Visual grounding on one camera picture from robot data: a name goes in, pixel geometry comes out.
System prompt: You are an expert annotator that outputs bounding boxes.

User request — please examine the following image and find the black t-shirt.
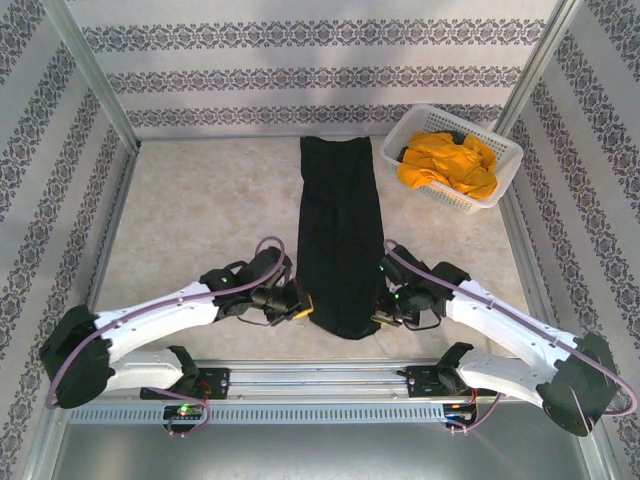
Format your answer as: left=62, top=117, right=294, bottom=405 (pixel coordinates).
left=296, top=135, right=385, bottom=341

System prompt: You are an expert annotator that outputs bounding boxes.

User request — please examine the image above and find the yellow t-shirt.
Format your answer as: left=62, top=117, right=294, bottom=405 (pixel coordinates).
left=397, top=130, right=500, bottom=197

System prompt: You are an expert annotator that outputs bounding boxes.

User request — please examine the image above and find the grey metal sheet panel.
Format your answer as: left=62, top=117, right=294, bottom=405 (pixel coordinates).
left=49, top=422, right=609, bottom=480

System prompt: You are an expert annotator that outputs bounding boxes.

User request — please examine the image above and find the white plastic basket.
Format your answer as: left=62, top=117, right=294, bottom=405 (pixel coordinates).
left=379, top=103, right=525, bottom=217

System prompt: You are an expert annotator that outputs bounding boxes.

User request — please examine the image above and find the dark grey t-shirt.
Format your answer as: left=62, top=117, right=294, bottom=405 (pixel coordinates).
left=397, top=129, right=469, bottom=162

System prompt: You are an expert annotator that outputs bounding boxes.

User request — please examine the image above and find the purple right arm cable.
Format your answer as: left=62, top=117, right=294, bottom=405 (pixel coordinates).
left=383, top=239, right=640, bottom=435

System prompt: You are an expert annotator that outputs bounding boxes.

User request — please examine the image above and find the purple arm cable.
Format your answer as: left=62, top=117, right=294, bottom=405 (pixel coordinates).
left=383, top=239, right=640, bottom=435
left=46, top=235, right=288, bottom=440

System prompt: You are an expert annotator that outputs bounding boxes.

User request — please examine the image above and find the thin black right camera cable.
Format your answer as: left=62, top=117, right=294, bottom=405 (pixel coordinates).
left=402, top=304, right=447, bottom=333

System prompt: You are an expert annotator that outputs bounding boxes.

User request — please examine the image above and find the thin black camera cable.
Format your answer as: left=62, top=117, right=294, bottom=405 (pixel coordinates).
left=402, top=304, right=447, bottom=333
left=233, top=306, right=296, bottom=328

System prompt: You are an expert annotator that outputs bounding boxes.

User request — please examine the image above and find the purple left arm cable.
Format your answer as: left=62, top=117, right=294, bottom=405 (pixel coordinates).
left=46, top=235, right=288, bottom=440

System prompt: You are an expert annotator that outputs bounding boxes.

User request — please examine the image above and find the thin black left camera cable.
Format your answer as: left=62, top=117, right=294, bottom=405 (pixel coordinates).
left=233, top=306, right=296, bottom=328

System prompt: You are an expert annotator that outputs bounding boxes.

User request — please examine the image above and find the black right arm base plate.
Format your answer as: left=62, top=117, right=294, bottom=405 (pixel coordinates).
left=405, top=364, right=497, bottom=400

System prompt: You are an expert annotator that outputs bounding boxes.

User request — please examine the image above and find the aluminium mounting rail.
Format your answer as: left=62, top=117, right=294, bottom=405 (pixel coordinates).
left=47, top=359, right=589, bottom=402

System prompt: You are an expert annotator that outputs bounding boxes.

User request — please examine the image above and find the slotted grey cable duct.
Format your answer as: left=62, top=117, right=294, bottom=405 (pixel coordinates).
left=67, top=402, right=446, bottom=425

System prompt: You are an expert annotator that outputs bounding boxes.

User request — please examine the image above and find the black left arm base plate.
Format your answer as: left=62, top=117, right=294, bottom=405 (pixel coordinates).
left=139, top=367, right=231, bottom=401

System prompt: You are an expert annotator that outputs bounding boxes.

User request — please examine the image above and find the aluminium side rail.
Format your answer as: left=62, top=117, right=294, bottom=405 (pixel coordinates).
left=73, top=142, right=142, bottom=326
left=498, top=193, right=567, bottom=332

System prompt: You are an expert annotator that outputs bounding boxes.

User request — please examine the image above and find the aluminium back rail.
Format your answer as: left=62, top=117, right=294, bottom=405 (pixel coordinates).
left=134, top=130, right=396, bottom=146

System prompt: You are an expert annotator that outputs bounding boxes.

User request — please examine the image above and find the aluminium frame post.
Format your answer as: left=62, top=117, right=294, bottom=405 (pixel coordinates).
left=39, top=0, right=143, bottom=151
left=489, top=0, right=584, bottom=144

